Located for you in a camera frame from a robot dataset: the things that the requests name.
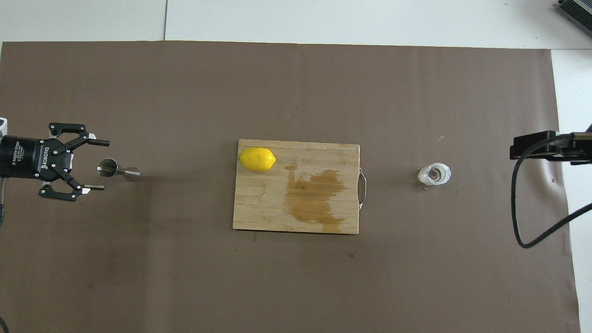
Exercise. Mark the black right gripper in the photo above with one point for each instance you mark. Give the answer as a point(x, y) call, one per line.
point(578, 150)

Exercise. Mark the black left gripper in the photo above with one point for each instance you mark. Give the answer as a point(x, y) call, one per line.
point(27, 157)

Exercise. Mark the steel double jigger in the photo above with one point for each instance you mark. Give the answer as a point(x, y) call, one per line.
point(108, 168)

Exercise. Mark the small clear glass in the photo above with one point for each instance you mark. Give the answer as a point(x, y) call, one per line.
point(434, 174)

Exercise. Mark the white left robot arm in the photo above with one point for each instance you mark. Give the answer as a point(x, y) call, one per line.
point(3, 125)

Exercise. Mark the black ribbed device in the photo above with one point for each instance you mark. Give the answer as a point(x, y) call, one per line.
point(578, 9)

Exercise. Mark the brown paper table mat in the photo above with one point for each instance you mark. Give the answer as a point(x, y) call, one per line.
point(185, 277)

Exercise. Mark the yellow lemon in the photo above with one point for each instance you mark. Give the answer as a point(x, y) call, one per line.
point(256, 159)

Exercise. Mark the wooden cutting board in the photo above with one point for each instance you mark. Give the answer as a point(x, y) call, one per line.
point(259, 208)

